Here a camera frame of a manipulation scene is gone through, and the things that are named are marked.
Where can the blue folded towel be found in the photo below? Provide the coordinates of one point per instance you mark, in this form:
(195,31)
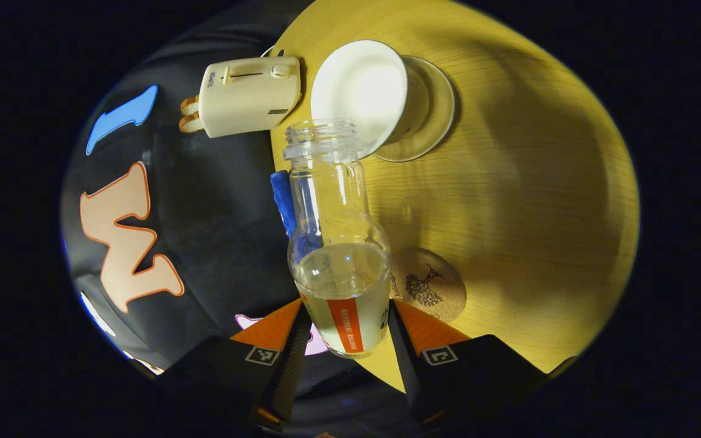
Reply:
(282,204)

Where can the round teacup saucer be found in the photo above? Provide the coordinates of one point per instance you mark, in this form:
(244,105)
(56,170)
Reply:
(439,115)

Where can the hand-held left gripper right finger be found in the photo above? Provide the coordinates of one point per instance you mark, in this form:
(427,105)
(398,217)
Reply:
(408,365)

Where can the toast bread slice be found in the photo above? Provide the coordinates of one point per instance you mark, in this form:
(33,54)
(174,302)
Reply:
(191,123)
(190,105)

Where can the black backdrop cloth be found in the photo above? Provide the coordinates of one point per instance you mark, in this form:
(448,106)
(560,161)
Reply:
(223,231)

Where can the clear water bottle orange label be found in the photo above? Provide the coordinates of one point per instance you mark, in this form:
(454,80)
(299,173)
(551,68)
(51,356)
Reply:
(338,274)

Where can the round cork coaster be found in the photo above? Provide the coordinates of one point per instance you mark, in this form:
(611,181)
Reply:
(432,286)

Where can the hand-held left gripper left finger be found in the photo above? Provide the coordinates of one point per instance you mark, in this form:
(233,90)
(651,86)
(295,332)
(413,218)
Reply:
(292,365)

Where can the white toaster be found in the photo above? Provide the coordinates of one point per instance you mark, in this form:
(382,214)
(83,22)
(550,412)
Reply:
(247,94)

